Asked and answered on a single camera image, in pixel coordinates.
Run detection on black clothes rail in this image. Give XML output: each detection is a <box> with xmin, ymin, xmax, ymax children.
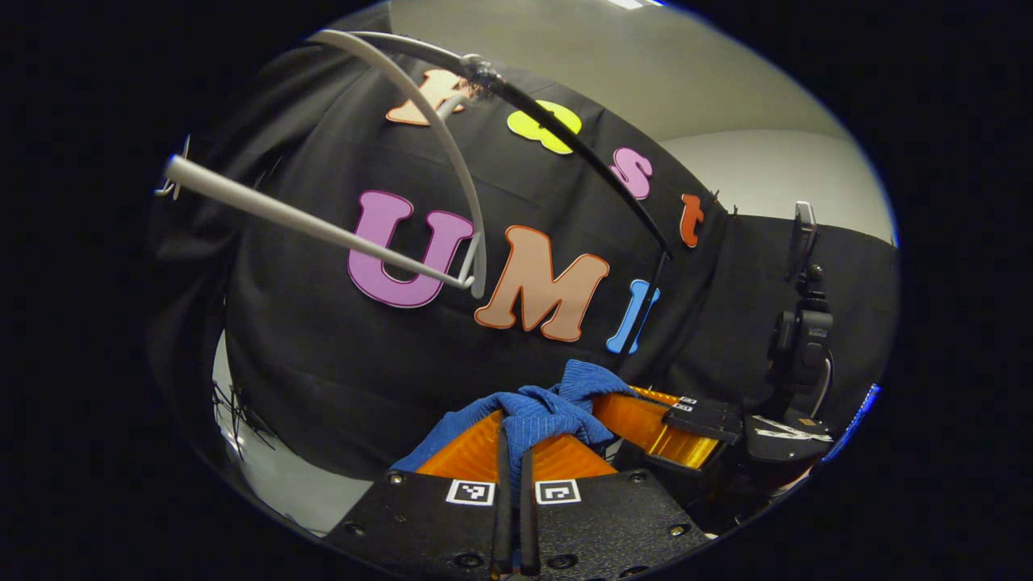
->
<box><xmin>347</xmin><ymin>31</ymin><xmax>679</xmax><ymax>360</ymax></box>

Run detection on black tangled wires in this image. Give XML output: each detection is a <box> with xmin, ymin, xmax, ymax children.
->
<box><xmin>212</xmin><ymin>381</ymin><xmax>277</xmax><ymax>451</ymax></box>

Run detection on white hanger with taped hook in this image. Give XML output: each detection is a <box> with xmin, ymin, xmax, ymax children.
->
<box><xmin>155</xmin><ymin>29</ymin><xmax>489</xmax><ymax>301</ymax></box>

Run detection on black backdrop cloth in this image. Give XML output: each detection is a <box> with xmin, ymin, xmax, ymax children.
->
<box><xmin>149</xmin><ymin>8</ymin><xmax>901</xmax><ymax>485</ymax></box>

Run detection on blue corduroy jacket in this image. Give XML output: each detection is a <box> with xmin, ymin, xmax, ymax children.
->
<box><xmin>391</xmin><ymin>359</ymin><xmax>638</xmax><ymax>495</ymax></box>

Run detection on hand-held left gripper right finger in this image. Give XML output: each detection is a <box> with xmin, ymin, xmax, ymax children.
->
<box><xmin>519</xmin><ymin>434</ymin><xmax>713</xmax><ymax>579</ymax></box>

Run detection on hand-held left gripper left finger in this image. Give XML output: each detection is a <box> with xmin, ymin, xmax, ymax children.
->
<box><xmin>325</xmin><ymin>410</ymin><xmax>515</xmax><ymax>579</ymax></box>

